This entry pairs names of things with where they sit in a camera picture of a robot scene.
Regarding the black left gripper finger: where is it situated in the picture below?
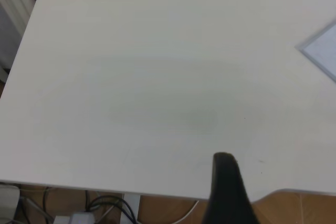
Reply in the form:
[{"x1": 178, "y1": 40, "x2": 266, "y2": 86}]
[{"x1": 201, "y1": 152, "x2": 262, "y2": 224}]

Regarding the white floor cable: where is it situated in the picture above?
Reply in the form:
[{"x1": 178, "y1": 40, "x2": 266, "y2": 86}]
[{"x1": 167, "y1": 199, "x2": 201, "y2": 224}]

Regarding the white table leg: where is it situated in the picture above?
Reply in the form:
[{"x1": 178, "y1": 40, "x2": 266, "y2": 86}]
[{"x1": 122, "y1": 193, "x2": 141, "y2": 224}]

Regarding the white power strip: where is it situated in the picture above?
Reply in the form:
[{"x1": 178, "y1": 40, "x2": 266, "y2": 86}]
[{"x1": 53, "y1": 211, "x2": 96, "y2": 224}]

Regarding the grey box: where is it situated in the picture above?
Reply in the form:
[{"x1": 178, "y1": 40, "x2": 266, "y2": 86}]
[{"x1": 0, "y1": 184, "x2": 21, "y2": 221}]

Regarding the black floor cable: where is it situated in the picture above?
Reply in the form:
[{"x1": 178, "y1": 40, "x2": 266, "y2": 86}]
[{"x1": 85, "y1": 189, "x2": 139, "y2": 224}]

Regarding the white curtain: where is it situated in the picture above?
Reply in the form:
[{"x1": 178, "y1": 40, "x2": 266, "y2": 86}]
[{"x1": 0, "y1": 0, "x2": 47, "y2": 78}]

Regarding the clear plastic zipper bag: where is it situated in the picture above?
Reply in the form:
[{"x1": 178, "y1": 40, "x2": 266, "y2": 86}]
[{"x1": 295, "y1": 19, "x2": 336, "y2": 83}]

